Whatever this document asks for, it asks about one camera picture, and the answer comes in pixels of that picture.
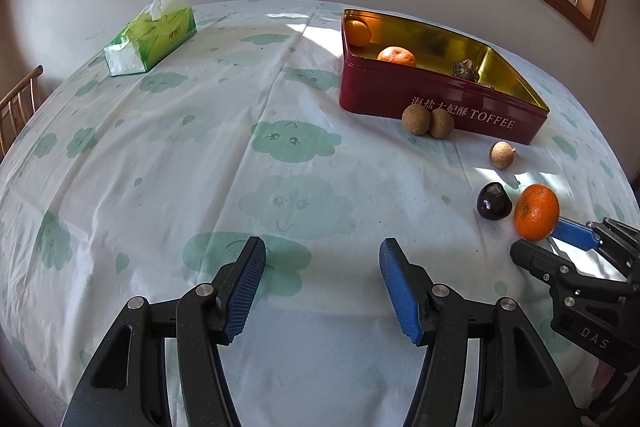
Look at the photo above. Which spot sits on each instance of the wooden chair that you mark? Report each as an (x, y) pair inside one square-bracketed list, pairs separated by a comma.
[(17, 107)]

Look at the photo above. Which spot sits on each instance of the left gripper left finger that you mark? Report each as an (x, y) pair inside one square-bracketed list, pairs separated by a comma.
[(236, 285)]

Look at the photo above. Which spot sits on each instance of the person right hand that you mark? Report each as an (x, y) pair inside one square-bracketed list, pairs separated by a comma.
[(617, 399)]

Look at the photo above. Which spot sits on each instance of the brown longan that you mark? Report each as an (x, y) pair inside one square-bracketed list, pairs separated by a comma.
[(442, 124), (416, 119)]

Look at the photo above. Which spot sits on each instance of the brown longan single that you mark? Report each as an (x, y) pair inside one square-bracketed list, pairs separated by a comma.
[(502, 155)]

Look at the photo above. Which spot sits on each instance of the large orange tangerine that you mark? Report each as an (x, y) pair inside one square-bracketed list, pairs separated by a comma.
[(536, 212)]

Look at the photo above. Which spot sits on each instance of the small orange kumquat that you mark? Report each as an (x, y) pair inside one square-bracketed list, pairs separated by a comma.
[(357, 33)]

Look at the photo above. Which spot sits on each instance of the red gold toffee tin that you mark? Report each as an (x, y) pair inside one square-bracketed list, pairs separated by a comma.
[(501, 104)]

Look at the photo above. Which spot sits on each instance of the wrinkled passion fruit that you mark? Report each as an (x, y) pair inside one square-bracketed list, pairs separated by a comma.
[(466, 70)]

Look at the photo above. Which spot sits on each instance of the cloud pattern tablecloth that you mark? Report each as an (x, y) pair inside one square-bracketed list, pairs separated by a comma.
[(147, 184)]

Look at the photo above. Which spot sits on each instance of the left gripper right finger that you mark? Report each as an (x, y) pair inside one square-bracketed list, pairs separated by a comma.
[(409, 288)]

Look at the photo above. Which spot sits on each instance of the green tissue pack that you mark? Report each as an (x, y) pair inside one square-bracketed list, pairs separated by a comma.
[(157, 31)]

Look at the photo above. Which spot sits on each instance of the dark cherry tomato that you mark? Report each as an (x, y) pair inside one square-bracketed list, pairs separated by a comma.
[(493, 203)]

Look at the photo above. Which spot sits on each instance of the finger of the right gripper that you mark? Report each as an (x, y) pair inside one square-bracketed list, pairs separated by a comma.
[(539, 262), (575, 234)]

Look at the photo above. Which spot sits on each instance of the medium orange tangerine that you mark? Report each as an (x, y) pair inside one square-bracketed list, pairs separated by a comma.
[(397, 55)]

